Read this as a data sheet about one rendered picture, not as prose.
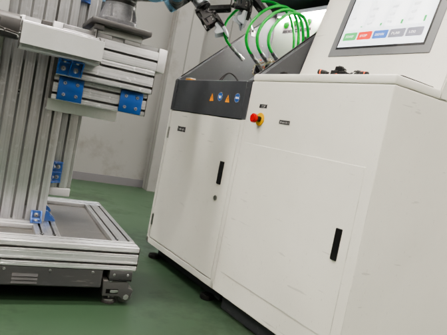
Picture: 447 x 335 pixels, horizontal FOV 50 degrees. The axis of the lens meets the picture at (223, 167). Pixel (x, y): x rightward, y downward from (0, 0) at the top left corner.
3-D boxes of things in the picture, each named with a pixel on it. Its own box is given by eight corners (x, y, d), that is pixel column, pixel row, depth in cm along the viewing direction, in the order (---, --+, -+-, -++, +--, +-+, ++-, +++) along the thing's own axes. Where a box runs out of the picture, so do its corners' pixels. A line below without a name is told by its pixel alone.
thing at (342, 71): (310, 77, 176) (313, 62, 175) (330, 84, 182) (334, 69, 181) (358, 78, 157) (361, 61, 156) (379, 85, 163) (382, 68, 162)
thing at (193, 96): (173, 110, 251) (179, 79, 250) (180, 111, 254) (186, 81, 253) (239, 119, 200) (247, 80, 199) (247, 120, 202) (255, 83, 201)
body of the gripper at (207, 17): (207, 32, 245) (195, 14, 246) (221, 24, 246) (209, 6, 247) (207, 26, 237) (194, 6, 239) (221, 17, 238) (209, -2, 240)
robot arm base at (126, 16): (100, 19, 174) (105, -8, 174) (93, 24, 188) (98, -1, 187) (140, 30, 181) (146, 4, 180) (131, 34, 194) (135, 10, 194)
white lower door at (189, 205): (147, 236, 257) (170, 110, 252) (151, 236, 258) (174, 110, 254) (208, 278, 203) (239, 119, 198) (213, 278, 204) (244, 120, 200)
